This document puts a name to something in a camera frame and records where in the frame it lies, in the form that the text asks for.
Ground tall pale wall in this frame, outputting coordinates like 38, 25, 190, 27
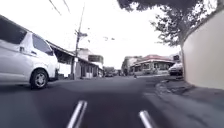
181, 8, 224, 91

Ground grey pavement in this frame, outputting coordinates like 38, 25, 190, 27
154, 77, 224, 116

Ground tree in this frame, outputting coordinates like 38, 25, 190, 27
116, 0, 224, 48

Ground white car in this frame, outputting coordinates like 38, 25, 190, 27
167, 62, 184, 77

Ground grey low building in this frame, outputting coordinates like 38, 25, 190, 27
74, 57, 104, 80

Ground white van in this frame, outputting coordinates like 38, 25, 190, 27
0, 14, 60, 90

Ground robot's own part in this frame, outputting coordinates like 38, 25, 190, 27
66, 100, 89, 128
138, 110, 155, 128

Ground overhead wires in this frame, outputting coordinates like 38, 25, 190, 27
48, 0, 116, 42

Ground grey asphalt road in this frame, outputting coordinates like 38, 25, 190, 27
0, 75, 224, 128

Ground low building with white wall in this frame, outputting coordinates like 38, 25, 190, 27
45, 40, 77, 80

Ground pale multi-storey building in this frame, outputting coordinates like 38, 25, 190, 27
77, 47, 105, 70

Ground utility pole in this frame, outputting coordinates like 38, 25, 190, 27
70, 2, 88, 80

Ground red-roofed building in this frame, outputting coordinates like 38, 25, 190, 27
129, 54, 176, 76

